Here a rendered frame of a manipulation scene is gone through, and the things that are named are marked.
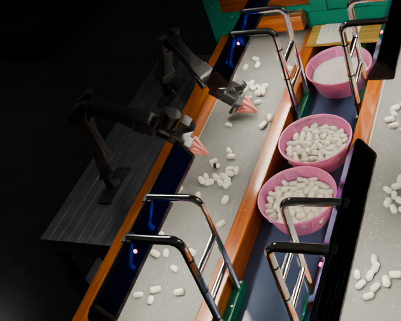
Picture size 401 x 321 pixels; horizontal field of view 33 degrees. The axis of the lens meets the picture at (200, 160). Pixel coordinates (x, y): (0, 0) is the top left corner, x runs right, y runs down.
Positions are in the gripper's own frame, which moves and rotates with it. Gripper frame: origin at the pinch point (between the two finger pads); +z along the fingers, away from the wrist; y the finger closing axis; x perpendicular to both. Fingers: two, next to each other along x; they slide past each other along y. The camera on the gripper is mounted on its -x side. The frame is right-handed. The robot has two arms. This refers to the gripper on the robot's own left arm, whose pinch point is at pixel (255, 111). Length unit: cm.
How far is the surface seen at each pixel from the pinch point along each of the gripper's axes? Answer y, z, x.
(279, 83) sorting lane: 20.2, 4.5, -1.1
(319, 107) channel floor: 11.1, 22.3, -7.8
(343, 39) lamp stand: 1, 11, -49
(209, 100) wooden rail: 7.8, -17.4, 14.9
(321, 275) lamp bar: -103, 19, -63
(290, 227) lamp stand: -81, 14, -47
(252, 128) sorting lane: -8.0, 1.7, 1.1
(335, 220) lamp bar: -86, 19, -63
